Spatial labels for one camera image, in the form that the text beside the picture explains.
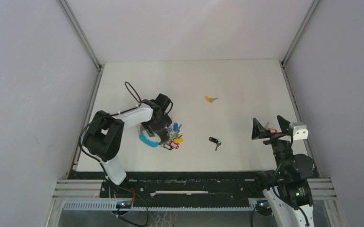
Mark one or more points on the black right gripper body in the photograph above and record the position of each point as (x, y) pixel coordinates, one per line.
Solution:
(277, 145)

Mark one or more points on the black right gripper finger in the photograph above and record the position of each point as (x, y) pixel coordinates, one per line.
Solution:
(284, 124)
(258, 131)

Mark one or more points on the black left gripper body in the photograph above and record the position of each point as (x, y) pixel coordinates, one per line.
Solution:
(156, 125)

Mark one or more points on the red tagged key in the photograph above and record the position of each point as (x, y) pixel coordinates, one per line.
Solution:
(272, 130)
(173, 145)

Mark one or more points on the blue tagged key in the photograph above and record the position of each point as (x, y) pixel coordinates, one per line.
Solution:
(175, 126)

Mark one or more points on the yellow tagged key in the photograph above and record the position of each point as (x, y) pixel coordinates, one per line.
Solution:
(178, 140)
(210, 99)

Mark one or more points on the black tagged key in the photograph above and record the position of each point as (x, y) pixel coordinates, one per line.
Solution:
(217, 142)
(167, 146)

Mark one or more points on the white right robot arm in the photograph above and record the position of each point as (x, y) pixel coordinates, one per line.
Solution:
(286, 188)

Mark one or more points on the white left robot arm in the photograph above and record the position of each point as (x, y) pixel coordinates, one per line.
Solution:
(101, 138)

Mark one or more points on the right green led board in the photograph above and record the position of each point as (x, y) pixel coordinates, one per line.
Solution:
(263, 205)

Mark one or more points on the green led board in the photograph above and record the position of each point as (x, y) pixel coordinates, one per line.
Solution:
(123, 205)
(263, 205)

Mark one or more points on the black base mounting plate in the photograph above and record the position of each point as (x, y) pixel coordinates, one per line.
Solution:
(173, 200)

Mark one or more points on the left green led board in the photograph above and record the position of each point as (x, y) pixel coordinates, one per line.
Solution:
(123, 205)

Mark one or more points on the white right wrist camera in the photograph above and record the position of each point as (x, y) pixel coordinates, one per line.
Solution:
(298, 131)

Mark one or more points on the right aluminium table rail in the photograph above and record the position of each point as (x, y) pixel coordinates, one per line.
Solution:
(298, 114)

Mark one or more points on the aluminium table rail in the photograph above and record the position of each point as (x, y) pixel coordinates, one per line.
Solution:
(298, 114)
(85, 120)

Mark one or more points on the white comb cable duct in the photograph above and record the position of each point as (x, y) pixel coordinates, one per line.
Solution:
(106, 205)

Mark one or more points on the left aluminium table rail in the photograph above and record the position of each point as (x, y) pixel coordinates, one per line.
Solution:
(85, 120)

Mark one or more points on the right aluminium frame post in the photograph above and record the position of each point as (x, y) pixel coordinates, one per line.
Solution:
(302, 27)

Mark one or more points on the aluminium frame post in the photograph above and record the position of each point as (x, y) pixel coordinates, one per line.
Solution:
(71, 18)
(302, 27)

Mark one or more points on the left aluminium frame post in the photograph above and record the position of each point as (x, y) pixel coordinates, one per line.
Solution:
(71, 18)

